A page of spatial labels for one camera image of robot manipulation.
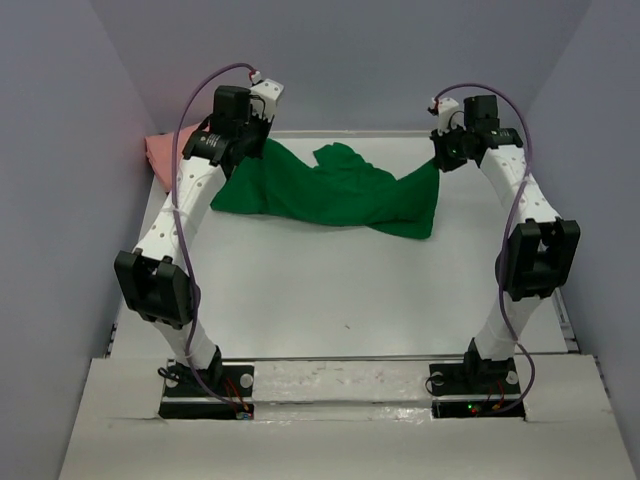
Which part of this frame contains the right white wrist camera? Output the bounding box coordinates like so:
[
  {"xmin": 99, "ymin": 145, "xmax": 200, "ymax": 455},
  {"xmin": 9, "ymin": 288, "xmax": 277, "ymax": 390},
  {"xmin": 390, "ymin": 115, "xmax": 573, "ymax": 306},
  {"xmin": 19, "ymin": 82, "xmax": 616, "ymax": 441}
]
[{"xmin": 428, "ymin": 97, "xmax": 464, "ymax": 135}]

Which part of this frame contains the pink folded t shirt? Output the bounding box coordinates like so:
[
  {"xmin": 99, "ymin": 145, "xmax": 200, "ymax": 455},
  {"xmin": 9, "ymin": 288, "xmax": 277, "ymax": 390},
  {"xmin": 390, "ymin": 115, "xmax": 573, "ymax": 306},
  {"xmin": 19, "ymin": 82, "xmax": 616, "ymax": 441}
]
[{"xmin": 145, "ymin": 123, "xmax": 200, "ymax": 193}]

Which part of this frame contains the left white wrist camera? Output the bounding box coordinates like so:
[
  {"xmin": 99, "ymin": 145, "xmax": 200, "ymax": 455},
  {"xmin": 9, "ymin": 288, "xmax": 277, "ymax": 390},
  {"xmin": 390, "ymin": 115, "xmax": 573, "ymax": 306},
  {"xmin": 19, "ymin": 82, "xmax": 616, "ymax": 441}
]
[{"xmin": 249, "ymin": 70, "xmax": 284, "ymax": 124}]

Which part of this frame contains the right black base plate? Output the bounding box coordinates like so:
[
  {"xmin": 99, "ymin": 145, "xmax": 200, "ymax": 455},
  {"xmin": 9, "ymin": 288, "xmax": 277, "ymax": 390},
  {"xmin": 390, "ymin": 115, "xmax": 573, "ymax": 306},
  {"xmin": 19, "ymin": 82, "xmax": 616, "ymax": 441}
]
[{"xmin": 425, "ymin": 359, "xmax": 526, "ymax": 419}]

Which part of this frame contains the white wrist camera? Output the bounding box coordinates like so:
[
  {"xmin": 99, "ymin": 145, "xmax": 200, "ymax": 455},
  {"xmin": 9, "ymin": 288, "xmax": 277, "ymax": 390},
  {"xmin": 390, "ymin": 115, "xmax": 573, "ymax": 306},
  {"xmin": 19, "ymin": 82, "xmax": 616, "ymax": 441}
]
[
  {"xmin": 249, "ymin": 70, "xmax": 284, "ymax": 124},
  {"xmin": 428, "ymin": 97, "xmax": 464, "ymax": 135}
]

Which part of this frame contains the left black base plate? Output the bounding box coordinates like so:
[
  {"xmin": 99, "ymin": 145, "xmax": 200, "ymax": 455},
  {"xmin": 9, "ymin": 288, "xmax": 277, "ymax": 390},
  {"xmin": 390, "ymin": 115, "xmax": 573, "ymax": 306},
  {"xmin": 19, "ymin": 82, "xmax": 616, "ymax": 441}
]
[{"xmin": 157, "ymin": 361, "xmax": 255, "ymax": 420}]

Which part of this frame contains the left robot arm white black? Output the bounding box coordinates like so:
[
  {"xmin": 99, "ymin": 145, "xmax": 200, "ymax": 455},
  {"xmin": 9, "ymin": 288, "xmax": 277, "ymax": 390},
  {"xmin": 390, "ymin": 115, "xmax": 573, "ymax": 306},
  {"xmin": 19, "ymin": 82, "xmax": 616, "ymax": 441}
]
[{"xmin": 114, "ymin": 79, "xmax": 284, "ymax": 395}]

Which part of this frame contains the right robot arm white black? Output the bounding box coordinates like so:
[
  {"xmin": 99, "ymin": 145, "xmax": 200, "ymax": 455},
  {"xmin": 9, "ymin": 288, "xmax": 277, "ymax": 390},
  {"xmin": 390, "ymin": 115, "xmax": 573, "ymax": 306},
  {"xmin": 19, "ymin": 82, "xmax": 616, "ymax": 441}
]
[{"xmin": 426, "ymin": 95, "xmax": 581, "ymax": 396}]

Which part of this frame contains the white cardboard front cover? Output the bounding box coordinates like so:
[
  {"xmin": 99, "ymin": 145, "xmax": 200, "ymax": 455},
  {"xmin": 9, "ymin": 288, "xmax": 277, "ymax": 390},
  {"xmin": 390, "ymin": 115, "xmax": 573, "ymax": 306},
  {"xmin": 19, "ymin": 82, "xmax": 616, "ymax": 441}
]
[{"xmin": 61, "ymin": 355, "xmax": 635, "ymax": 479}]

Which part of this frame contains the green t shirt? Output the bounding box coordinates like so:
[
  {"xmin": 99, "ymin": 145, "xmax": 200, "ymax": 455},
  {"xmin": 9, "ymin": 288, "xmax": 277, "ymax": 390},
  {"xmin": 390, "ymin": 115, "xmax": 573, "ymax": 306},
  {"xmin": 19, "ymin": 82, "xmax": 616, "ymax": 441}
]
[{"xmin": 210, "ymin": 140, "xmax": 440, "ymax": 240}]

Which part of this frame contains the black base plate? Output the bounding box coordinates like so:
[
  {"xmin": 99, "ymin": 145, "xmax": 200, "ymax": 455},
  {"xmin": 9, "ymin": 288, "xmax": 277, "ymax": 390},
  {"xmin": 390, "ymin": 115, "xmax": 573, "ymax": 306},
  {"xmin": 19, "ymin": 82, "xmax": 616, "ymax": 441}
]
[
  {"xmin": 157, "ymin": 361, "xmax": 255, "ymax": 420},
  {"xmin": 425, "ymin": 359, "xmax": 526, "ymax": 419}
]

